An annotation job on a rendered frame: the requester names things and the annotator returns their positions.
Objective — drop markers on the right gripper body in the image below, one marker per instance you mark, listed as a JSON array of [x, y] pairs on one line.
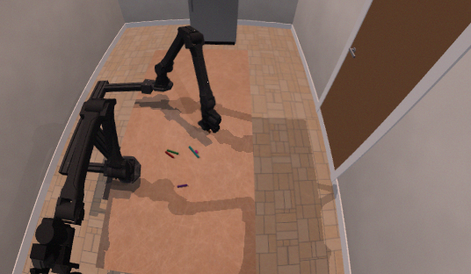
[[63, 269]]

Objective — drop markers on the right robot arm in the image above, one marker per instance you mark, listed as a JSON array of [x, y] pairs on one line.
[[50, 231]]

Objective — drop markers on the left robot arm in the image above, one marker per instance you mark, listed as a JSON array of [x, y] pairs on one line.
[[188, 35]]

